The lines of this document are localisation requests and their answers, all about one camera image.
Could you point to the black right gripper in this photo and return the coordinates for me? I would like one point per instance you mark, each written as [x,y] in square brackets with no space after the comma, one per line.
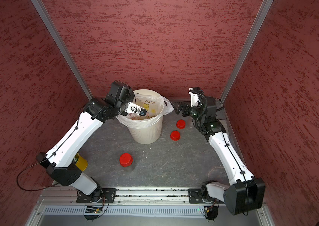
[180,108]

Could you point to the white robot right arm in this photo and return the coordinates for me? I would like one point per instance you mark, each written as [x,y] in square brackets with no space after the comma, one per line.
[245,192]

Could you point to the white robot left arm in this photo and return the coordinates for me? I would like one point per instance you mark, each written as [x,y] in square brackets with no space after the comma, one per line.
[58,161]

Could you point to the white printed bin liner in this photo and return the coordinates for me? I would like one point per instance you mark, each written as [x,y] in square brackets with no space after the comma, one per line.
[156,108]

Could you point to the cream plastic trash bin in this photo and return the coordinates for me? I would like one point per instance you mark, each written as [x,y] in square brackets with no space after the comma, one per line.
[152,133]

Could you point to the yellow pencil cup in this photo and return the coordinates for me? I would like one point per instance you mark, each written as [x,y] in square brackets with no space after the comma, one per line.
[80,162]

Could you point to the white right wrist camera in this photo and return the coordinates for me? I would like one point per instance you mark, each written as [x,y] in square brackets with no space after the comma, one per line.
[195,97]

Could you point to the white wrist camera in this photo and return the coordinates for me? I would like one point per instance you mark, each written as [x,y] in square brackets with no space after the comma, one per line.
[135,109]
[195,97]

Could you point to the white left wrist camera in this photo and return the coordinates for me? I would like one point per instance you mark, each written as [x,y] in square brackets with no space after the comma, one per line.
[135,109]

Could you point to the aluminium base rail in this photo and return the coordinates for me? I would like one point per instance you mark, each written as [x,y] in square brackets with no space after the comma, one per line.
[166,196]

